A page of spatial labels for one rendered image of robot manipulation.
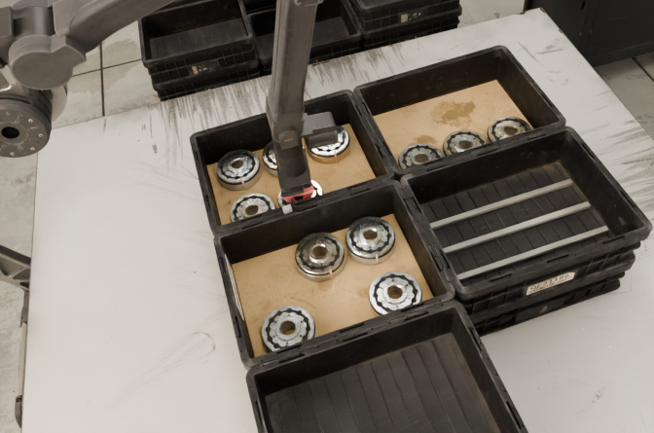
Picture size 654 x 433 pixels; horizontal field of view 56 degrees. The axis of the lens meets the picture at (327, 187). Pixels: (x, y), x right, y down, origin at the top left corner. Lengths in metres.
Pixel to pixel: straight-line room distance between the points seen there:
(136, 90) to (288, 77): 2.16
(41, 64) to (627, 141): 1.38
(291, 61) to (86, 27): 0.31
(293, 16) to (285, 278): 0.58
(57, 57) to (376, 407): 0.77
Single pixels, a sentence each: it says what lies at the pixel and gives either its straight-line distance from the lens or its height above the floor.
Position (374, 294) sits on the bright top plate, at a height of 0.86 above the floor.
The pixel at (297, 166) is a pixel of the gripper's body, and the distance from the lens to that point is 1.25.
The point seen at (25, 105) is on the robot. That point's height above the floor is 1.18.
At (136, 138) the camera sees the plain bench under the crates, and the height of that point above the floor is 0.70.
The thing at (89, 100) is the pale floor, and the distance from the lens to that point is 3.20.
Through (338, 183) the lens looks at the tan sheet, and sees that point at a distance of 1.42.
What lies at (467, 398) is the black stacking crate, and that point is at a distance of 1.17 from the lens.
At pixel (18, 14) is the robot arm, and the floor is 1.47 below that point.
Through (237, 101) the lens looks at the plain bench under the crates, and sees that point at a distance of 1.85.
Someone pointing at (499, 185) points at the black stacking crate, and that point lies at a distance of 1.42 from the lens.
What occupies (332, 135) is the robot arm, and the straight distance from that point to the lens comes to 1.21.
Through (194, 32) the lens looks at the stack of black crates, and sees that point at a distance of 2.53.
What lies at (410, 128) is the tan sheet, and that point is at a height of 0.83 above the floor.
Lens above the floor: 1.92
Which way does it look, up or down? 51 degrees down
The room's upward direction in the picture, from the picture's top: 9 degrees counter-clockwise
